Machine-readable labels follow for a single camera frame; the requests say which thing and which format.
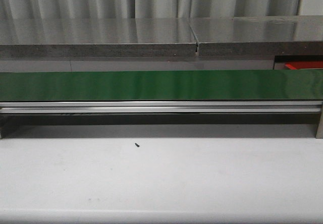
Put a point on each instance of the grey stone slab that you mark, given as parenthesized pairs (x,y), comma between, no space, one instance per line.
(96,38)
(258,36)

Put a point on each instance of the green conveyor belt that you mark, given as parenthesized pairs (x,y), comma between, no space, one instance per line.
(163,85)

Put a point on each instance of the left grey stone slab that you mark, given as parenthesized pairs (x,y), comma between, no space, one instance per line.
(96,38)

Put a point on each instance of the aluminium conveyor frame rail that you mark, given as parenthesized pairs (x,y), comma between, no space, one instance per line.
(151,107)

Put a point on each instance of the right grey stone slab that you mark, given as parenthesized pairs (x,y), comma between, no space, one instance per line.
(258,36)

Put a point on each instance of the right steel conveyor leg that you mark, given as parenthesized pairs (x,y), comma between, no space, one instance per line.
(319,123)

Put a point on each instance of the red plastic tray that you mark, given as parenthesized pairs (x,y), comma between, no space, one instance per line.
(304,65)

